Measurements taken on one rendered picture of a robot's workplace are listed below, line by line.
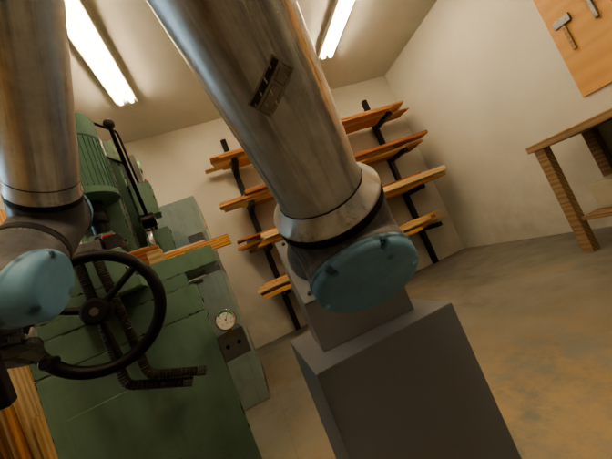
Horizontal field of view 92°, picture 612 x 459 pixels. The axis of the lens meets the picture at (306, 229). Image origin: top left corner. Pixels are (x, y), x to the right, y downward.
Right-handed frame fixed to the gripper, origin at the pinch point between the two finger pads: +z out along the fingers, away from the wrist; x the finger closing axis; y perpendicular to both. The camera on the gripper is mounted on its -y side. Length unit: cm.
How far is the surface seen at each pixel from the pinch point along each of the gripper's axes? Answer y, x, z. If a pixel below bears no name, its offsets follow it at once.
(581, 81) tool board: 51, -339, 17
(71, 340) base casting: 9.8, 1.3, 21.7
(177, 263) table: 19.2, -29.4, 18.2
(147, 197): 64, -27, 38
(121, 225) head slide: 50, -16, 34
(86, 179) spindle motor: 57, -12, 14
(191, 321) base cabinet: 1.9, -27.7, 24.4
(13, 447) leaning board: 15, 81, 155
